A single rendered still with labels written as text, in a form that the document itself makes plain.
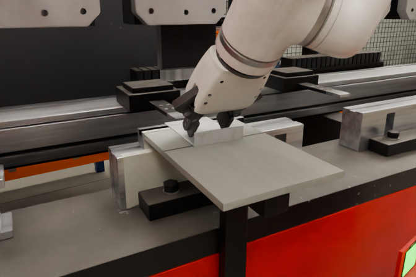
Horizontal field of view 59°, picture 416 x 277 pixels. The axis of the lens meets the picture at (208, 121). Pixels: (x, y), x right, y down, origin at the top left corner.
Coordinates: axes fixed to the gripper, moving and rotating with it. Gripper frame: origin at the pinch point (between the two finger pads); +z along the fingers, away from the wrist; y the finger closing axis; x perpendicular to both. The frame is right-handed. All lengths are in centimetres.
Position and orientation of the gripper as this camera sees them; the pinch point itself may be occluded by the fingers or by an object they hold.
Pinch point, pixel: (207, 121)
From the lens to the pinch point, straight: 59.8
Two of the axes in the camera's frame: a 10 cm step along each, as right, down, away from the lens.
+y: -8.8, 1.4, -4.5
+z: -3.1, 5.6, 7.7
